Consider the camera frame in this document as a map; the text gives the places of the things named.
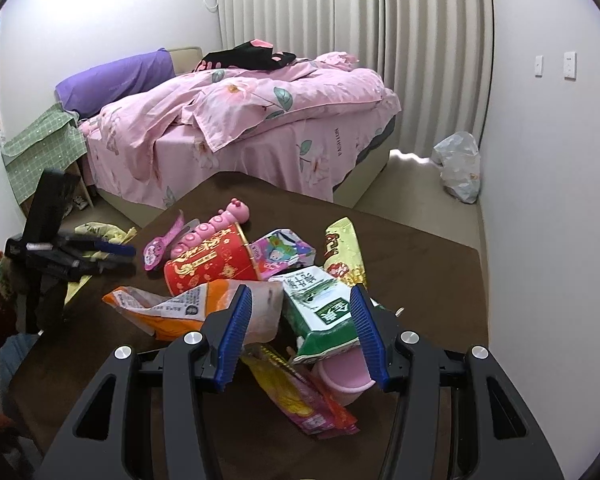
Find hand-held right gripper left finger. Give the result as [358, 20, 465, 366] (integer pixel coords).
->
[32, 284, 253, 480]

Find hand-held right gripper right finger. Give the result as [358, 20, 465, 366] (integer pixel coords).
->
[349, 284, 566, 480]

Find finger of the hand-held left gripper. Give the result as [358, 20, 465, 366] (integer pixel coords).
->
[55, 232, 137, 258]
[55, 254, 131, 278]

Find yellow plastic bag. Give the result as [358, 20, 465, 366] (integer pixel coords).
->
[65, 220, 138, 306]

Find pink cartoon wrapper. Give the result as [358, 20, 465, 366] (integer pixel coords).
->
[142, 210, 201, 272]

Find pink cup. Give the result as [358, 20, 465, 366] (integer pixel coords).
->
[312, 350, 378, 407]

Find orange snack bag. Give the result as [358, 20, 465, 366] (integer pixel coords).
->
[102, 280, 285, 346]

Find red paper bucket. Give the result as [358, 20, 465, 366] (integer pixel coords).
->
[163, 224, 263, 298]

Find yellow and pink wrapper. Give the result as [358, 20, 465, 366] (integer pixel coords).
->
[240, 344, 361, 441]

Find colourful cartoon packet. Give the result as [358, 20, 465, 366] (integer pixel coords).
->
[250, 229, 317, 281]

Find wooden bedside cabinet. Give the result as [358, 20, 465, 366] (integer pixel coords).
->
[65, 157, 97, 211]

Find green checked cloth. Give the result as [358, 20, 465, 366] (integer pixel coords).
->
[1, 102, 88, 206]

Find pink caterpillar toy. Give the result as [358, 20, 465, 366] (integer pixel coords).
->
[172, 198, 253, 261]

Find yellow and red snack packet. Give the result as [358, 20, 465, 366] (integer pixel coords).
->
[324, 217, 368, 288]

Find person's blue trousers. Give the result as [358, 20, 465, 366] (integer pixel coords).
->
[0, 332, 42, 391]

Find purple pillow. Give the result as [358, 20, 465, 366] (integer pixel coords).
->
[55, 49, 176, 116]

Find bed with pink bedding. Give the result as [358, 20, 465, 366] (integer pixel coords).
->
[92, 45, 403, 228]

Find pink floral bed sheet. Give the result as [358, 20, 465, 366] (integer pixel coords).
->
[87, 120, 343, 211]

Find white plastic bag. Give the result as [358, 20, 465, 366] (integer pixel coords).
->
[432, 131, 482, 204]

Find pink floral duvet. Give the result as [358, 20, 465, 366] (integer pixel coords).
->
[80, 52, 403, 211]

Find black and pink garment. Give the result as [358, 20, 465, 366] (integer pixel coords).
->
[192, 39, 298, 72]

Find beige pleated curtain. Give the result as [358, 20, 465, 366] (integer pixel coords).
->
[215, 0, 496, 161]

